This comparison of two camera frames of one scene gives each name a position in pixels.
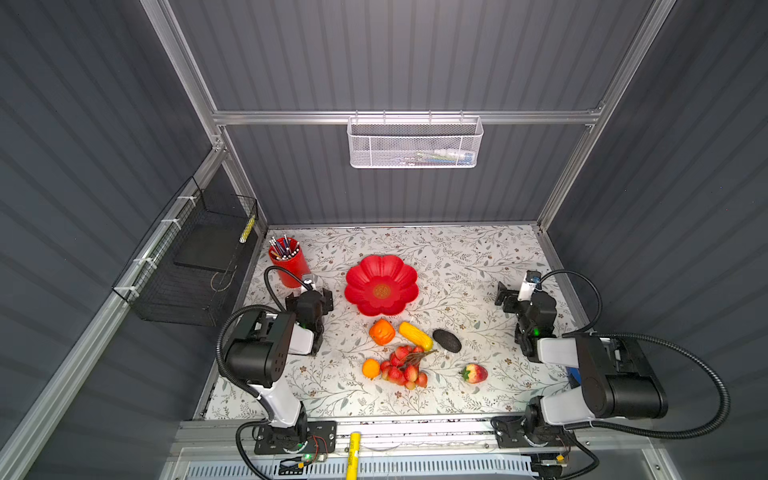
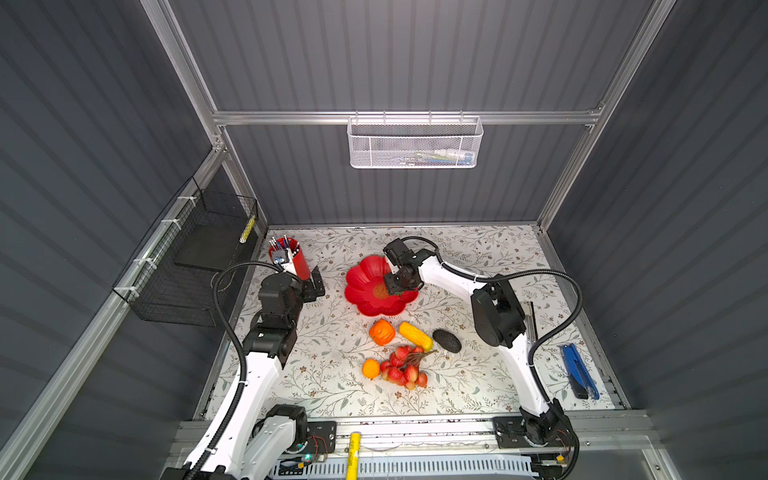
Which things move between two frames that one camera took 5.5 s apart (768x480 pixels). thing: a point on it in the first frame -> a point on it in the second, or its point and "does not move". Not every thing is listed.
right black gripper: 512,299 -> 392,287
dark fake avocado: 447,340 does not move
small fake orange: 371,368 does not move
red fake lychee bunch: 402,367 does not move
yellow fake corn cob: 416,336 does not move
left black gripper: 323,302 -> 307,293
